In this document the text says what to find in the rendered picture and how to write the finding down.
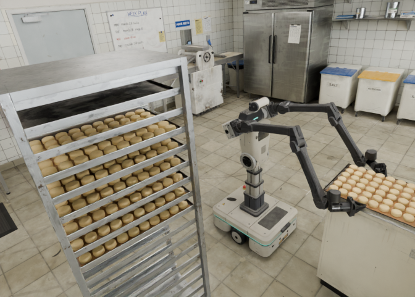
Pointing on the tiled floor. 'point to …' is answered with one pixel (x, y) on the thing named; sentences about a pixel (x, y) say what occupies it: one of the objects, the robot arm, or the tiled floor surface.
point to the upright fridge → (287, 16)
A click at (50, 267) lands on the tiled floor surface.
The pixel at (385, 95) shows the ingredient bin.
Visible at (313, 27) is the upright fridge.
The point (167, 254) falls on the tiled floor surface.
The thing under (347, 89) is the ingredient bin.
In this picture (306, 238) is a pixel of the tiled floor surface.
